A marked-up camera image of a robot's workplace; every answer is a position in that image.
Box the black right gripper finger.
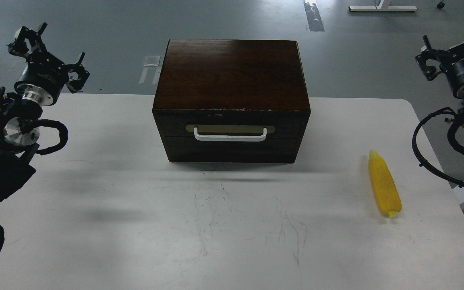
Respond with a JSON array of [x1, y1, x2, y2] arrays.
[[415, 35, 452, 81]]

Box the white drawer handle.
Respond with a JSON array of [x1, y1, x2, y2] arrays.
[[193, 127, 267, 143]]

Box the grey floor tape strip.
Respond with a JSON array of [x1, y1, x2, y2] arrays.
[[302, 0, 325, 32]]

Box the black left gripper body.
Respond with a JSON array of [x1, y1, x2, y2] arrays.
[[14, 45, 69, 106]]

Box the dark wooden drawer front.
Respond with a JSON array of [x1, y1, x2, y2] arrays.
[[153, 110, 310, 139]]

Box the white floor tape marks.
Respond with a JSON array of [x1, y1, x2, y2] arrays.
[[139, 56, 162, 85]]

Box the dark wooden drawer cabinet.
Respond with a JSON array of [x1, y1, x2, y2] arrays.
[[152, 39, 311, 164]]

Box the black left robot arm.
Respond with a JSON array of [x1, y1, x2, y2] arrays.
[[0, 23, 90, 252]]

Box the yellow corn cob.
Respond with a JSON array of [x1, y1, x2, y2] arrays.
[[369, 150, 402, 219]]

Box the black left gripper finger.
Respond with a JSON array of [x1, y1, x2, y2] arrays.
[[8, 23, 48, 57], [63, 52, 90, 93]]

